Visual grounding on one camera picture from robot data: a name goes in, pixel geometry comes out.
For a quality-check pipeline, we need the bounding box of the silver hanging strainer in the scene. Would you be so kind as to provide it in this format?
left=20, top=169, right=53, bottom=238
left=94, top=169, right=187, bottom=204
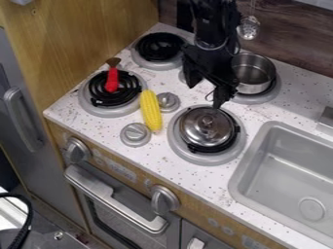
left=235, top=14, right=263, bottom=42

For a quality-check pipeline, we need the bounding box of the silver pot lid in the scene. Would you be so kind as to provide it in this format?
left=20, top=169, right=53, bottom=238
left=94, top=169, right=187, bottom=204
left=178, top=106, right=239, bottom=149

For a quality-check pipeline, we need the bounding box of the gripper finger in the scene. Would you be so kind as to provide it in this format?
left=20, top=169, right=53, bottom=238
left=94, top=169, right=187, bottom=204
left=210, top=82, right=240, bottom=110
left=182, top=57, right=206, bottom=89

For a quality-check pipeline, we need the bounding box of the toy sink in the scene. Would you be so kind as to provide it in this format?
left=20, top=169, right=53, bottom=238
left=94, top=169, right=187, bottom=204
left=227, top=120, right=333, bottom=248

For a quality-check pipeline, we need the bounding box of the black cable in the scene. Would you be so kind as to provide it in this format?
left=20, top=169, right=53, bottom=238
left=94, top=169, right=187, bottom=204
left=0, top=192, right=36, bottom=249

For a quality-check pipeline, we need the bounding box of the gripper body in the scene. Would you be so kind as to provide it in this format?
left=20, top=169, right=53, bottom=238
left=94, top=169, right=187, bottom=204
left=179, top=43, right=241, bottom=89

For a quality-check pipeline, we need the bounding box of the toy stove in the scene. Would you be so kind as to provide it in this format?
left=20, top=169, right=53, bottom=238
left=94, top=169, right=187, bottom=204
left=76, top=30, right=282, bottom=167

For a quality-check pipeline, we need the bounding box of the red handled brush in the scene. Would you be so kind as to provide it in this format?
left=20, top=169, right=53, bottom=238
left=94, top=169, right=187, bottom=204
left=103, top=56, right=124, bottom=94

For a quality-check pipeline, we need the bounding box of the yellow toy corn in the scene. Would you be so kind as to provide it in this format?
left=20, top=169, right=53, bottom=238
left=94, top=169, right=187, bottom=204
left=137, top=89, right=165, bottom=132

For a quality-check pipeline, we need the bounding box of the silver pot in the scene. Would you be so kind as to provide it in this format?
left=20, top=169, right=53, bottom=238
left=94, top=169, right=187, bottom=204
left=230, top=53, right=278, bottom=96

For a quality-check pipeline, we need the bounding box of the grey toy fridge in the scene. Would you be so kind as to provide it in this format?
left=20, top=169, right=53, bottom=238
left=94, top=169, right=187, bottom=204
left=0, top=28, right=91, bottom=230

